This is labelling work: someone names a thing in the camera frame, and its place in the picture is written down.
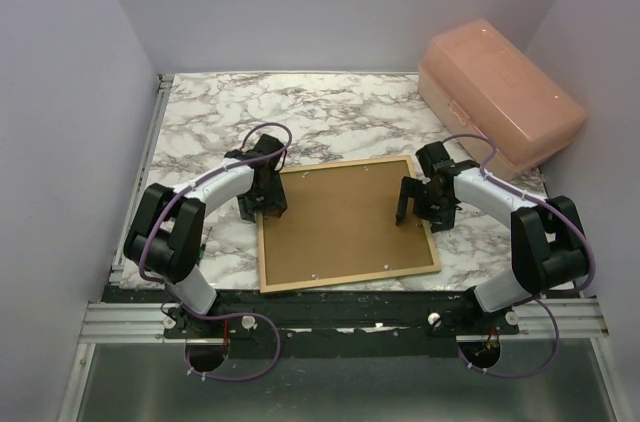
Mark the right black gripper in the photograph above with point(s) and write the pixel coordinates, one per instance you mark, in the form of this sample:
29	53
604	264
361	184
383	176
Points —
441	219

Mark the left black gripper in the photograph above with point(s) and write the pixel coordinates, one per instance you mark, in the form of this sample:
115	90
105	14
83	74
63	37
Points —
274	202

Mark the green wooden picture frame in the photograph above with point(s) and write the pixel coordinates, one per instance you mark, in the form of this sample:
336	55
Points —
430	252

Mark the brown cardboard backing board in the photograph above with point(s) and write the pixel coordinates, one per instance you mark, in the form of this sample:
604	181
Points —
345	227

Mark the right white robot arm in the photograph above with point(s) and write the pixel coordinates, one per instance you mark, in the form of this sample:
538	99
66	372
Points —
548	244

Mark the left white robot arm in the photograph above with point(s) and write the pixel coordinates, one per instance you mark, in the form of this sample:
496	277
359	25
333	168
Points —
164	239

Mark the pink plastic storage box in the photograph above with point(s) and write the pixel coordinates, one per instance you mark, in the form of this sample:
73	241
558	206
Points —
509	113

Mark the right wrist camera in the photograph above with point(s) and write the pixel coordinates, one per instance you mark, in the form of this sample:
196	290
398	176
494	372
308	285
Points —
433	157

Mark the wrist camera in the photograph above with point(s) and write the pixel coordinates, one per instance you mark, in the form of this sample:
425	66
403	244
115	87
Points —
433	157
270	147

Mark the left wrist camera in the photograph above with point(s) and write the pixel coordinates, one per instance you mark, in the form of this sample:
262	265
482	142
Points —
270	147

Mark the aluminium rail frame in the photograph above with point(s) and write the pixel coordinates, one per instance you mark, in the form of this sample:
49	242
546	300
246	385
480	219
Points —
85	351

